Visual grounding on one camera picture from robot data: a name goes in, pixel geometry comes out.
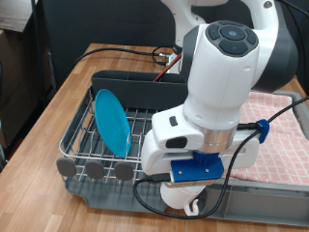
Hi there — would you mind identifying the grey plastic drain tray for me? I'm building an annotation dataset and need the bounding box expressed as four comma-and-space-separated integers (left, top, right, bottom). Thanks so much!
64, 86, 207, 215

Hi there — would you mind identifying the pink checked cloth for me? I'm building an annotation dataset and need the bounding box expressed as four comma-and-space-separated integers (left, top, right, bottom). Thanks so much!
225, 91, 309, 187

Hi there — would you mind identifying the steel wire dish rack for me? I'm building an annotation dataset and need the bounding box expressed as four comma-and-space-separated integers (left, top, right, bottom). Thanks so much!
56, 85, 159, 187

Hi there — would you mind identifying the white mug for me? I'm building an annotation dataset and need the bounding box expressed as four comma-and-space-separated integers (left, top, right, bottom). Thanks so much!
159, 182, 208, 217

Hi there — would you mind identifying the dark grey utensil holder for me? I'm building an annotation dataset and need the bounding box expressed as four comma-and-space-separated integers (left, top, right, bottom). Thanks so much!
91, 70, 189, 112

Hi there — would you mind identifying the brown cardboard box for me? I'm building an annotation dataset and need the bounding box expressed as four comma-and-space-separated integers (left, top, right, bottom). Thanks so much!
0, 69, 52, 150
0, 28, 35, 105

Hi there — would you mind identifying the black camera cable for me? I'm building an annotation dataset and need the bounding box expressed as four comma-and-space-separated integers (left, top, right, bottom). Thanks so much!
132, 95, 309, 220

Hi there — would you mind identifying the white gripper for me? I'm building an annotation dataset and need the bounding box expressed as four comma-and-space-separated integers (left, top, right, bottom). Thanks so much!
140, 131, 261, 177

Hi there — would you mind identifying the blue round plate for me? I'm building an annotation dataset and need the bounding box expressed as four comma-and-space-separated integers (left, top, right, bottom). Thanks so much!
94, 88, 132, 159

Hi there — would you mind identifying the red-handled utensil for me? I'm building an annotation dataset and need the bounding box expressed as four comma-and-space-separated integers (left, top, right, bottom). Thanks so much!
153, 52, 183, 82

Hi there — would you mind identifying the black metal frame pole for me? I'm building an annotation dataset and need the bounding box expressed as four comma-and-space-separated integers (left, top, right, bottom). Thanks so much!
30, 0, 48, 108

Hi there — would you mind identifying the grey plastic crate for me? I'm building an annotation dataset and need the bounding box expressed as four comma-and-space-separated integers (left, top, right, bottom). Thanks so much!
202, 90, 309, 227

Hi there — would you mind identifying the black power cable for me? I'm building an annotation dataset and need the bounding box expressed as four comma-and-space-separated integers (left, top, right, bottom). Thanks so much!
74, 44, 177, 67

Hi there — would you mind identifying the dark wooden board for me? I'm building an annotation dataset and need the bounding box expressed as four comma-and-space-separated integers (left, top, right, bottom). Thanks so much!
0, 0, 38, 33

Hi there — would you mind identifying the dark grey partition panel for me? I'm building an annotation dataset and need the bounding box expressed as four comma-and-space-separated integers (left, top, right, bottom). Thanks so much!
42, 0, 309, 91

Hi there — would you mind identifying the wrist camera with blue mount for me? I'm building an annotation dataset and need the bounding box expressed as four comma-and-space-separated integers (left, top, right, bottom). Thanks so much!
168, 119, 270, 189

